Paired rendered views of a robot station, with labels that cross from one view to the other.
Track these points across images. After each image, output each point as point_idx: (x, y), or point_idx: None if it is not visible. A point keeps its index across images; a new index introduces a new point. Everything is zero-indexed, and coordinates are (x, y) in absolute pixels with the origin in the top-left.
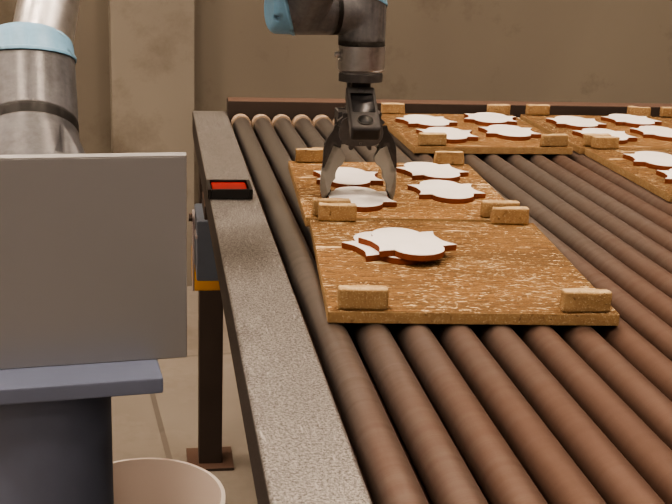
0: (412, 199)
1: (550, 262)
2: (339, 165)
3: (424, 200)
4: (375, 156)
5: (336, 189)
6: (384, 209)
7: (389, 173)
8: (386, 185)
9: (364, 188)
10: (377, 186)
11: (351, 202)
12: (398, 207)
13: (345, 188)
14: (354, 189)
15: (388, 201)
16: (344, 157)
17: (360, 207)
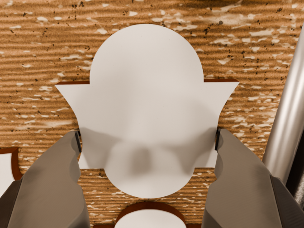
0: (31, 145)
1: None
2: (219, 181)
3: (6, 140)
4: (76, 216)
5: (187, 176)
6: (89, 57)
7: (49, 164)
8: (73, 148)
9: (128, 186)
10: (103, 219)
11: (173, 68)
12: (55, 78)
13: (167, 183)
14: (149, 178)
15: (75, 85)
16: (210, 209)
17: (153, 24)
